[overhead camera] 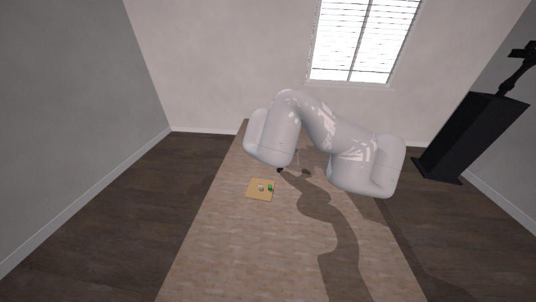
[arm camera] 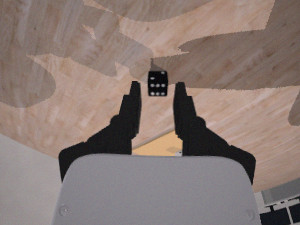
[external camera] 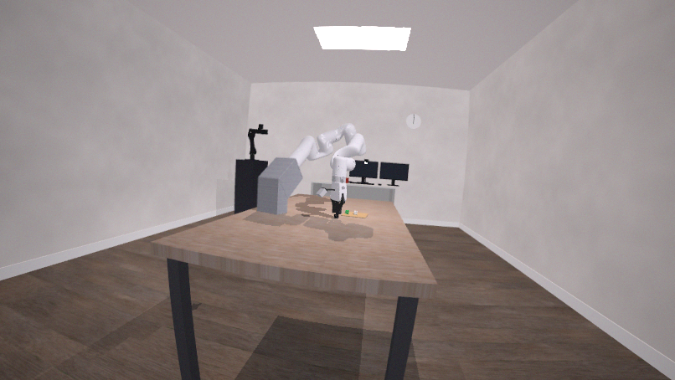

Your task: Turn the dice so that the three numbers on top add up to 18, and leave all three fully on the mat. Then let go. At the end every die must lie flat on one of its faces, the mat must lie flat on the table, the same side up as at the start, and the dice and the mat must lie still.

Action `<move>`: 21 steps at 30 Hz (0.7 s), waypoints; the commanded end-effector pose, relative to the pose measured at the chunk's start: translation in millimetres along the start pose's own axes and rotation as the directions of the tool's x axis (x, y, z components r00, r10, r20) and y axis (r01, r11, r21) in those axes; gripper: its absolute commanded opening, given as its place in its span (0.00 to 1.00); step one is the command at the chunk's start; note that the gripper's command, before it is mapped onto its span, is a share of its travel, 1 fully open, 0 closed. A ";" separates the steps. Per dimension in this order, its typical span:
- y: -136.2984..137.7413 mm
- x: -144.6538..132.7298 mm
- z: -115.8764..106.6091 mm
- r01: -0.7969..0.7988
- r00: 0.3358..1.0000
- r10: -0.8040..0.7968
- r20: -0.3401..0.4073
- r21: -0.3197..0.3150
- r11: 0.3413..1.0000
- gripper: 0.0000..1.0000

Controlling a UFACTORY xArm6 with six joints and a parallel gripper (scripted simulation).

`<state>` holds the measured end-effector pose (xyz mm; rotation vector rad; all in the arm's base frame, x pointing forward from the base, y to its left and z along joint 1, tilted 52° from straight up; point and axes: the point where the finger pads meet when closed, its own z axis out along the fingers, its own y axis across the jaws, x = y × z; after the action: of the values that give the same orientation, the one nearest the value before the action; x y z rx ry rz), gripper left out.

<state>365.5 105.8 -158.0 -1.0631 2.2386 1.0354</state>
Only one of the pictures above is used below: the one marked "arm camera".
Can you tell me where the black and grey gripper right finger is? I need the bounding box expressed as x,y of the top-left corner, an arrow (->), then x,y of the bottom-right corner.
173,82 -> 256,185

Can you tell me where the tan flat mat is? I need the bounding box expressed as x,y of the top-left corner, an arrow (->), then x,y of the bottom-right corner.
132,129 -> 182,156

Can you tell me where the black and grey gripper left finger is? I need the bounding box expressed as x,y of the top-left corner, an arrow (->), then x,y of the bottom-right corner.
58,81 -> 142,182

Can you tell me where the white die with black pips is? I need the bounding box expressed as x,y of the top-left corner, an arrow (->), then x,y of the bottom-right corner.
175,150 -> 182,156

